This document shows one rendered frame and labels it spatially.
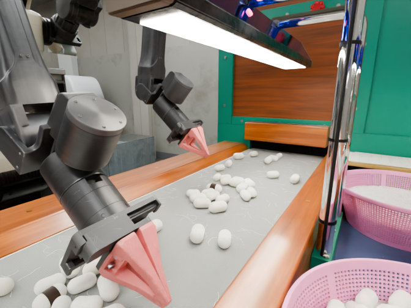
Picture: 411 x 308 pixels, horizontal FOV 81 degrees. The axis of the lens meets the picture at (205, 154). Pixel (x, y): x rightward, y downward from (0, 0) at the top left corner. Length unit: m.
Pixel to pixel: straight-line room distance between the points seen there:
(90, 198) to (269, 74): 0.86
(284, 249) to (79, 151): 0.27
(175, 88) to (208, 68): 2.60
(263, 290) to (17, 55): 0.37
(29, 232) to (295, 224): 0.42
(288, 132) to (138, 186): 0.57
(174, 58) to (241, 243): 3.25
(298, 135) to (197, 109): 2.49
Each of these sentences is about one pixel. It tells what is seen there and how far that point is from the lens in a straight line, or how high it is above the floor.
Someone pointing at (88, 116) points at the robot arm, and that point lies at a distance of 0.26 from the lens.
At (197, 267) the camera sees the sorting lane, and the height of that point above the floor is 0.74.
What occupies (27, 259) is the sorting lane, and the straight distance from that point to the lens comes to 0.44.
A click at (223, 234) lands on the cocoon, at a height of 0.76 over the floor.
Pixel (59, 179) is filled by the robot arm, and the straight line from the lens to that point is 0.31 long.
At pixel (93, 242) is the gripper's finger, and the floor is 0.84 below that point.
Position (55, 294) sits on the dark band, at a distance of 0.34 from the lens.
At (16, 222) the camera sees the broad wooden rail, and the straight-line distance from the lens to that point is 0.50.
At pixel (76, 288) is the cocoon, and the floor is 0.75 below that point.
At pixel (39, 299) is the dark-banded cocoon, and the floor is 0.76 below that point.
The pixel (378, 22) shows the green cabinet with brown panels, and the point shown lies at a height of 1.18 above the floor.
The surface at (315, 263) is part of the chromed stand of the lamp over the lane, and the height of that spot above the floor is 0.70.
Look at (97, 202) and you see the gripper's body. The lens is 0.28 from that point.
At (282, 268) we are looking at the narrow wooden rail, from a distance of 0.33.
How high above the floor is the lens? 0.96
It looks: 14 degrees down
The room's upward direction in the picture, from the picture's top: straight up
